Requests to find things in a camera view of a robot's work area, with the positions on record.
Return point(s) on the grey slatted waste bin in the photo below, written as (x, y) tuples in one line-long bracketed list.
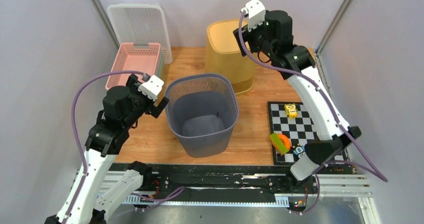
[(202, 113)]

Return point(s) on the right corner metal post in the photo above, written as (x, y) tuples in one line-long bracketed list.
[(344, 6)]

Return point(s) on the pink perforated basket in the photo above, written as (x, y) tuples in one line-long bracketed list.
[(143, 58)]

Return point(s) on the blue white small toy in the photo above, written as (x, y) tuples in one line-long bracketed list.
[(298, 150)]

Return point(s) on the black white checkerboard mat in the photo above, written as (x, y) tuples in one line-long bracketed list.
[(299, 130)]

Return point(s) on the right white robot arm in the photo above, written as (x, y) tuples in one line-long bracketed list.
[(297, 66)]

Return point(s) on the corner metal post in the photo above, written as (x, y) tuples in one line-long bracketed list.
[(344, 6), (105, 20)]

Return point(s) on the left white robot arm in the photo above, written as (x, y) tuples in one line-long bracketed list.
[(123, 105)]

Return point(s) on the green orange toy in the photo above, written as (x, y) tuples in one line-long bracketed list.
[(280, 142)]

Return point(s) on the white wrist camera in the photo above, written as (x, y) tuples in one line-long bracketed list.
[(255, 11), (151, 87)]

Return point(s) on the white perforated basket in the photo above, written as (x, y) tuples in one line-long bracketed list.
[(141, 23)]

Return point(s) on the left corner metal post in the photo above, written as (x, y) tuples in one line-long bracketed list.
[(105, 20)]

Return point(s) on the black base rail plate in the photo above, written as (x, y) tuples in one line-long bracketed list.
[(245, 185)]

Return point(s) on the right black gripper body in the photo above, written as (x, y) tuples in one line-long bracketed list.
[(257, 42)]

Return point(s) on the yellow owl toy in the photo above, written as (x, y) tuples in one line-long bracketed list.
[(291, 110)]

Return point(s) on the yellow slatted waste bin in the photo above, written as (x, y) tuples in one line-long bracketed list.
[(223, 56)]

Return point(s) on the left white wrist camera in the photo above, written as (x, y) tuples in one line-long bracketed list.
[(151, 87)]

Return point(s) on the green perforated basket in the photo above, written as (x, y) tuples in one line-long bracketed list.
[(163, 66)]

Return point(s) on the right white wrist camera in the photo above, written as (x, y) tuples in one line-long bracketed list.
[(255, 11)]

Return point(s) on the blue perforated basket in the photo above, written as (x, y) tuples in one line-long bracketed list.
[(161, 63)]

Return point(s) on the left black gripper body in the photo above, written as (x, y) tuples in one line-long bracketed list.
[(142, 103)]

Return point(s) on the aluminium frame rails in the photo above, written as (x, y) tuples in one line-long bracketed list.
[(143, 202)]

